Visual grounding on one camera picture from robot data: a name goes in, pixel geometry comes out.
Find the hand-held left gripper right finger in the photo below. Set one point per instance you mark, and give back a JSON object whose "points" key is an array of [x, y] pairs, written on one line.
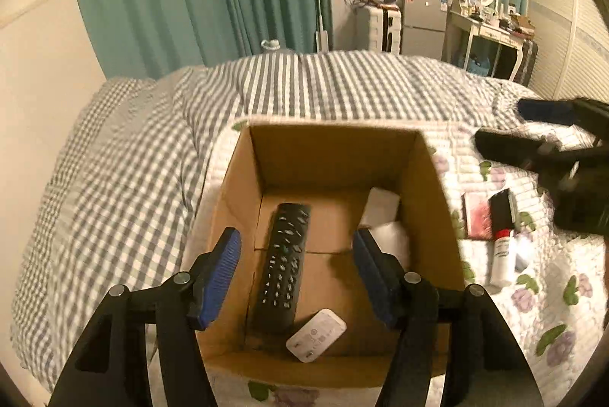
{"points": [[376, 278]]}

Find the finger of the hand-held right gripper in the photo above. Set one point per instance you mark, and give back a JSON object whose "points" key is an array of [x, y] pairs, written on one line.
{"points": [[504, 148], [542, 111]]}

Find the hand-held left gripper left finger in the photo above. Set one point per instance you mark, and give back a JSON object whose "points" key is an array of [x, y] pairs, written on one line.
{"points": [[220, 276]]}

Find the black remote control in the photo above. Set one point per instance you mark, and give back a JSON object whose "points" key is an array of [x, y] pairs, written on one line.
{"points": [[283, 264]]}

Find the small white remote control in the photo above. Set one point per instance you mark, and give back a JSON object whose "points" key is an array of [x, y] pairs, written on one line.
{"points": [[316, 336]]}

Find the brown cardboard box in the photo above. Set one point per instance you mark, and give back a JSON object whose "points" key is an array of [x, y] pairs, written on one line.
{"points": [[333, 159]]}

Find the white plastic packet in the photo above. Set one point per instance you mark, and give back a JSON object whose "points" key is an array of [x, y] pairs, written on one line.
{"points": [[397, 240]]}

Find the black hard case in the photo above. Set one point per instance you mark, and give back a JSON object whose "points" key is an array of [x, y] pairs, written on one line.
{"points": [[528, 62]]}

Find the black rectangular case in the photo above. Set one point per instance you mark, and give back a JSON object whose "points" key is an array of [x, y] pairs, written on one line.
{"points": [[504, 209]]}

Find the red and pink box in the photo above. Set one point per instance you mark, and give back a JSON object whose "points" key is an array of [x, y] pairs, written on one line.
{"points": [[477, 217]]}

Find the white box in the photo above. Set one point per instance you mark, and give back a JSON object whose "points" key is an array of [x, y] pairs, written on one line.
{"points": [[382, 203]]}

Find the blue bag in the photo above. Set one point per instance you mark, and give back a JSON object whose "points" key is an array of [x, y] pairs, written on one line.
{"points": [[477, 64]]}

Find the white wardrobe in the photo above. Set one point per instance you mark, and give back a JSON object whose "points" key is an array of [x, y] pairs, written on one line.
{"points": [[566, 17]]}

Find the white dressing table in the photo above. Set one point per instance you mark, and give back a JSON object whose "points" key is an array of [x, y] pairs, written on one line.
{"points": [[480, 31]]}

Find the white bottle with red cap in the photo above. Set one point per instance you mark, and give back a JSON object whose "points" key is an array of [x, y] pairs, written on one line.
{"points": [[503, 259]]}

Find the floral quilted blanket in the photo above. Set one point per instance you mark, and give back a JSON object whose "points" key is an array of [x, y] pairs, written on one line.
{"points": [[533, 307]]}

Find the grey gingham duvet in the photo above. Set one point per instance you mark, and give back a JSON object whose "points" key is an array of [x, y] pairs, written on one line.
{"points": [[142, 159]]}

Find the silver small fridge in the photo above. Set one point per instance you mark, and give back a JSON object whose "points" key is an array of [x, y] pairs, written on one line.
{"points": [[423, 24]]}

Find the silver suitcase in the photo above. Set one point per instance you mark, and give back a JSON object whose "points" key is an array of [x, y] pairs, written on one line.
{"points": [[373, 29]]}

